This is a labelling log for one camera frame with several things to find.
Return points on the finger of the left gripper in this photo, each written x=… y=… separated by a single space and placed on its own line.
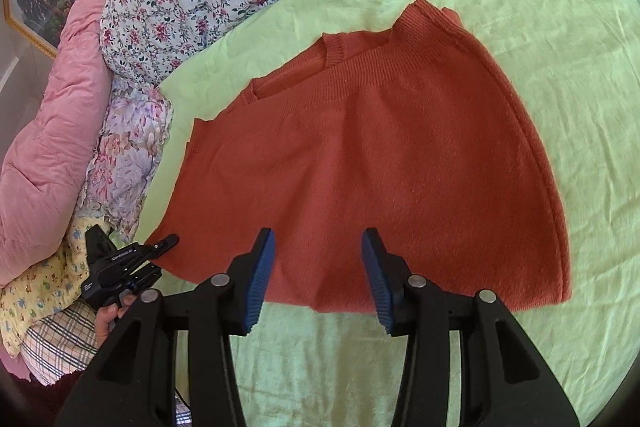
x=156 y=250

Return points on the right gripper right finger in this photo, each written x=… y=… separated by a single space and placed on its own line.
x=504 y=378

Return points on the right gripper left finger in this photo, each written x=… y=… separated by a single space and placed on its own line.
x=131 y=381

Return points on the orange knit sweater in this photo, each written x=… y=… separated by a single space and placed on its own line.
x=414 y=131

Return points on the person's left hand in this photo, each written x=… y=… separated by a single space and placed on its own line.
x=107 y=316

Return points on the yellow cartoon print cloth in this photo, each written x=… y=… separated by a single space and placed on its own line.
x=47 y=287

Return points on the plaid checked fabric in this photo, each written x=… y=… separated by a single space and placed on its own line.
x=61 y=344

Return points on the pink padded comforter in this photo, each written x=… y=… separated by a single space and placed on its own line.
x=45 y=165

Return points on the purple floral pillow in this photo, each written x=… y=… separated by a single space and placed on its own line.
x=128 y=152

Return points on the light green bed sheet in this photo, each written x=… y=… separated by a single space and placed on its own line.
x=575 y=66

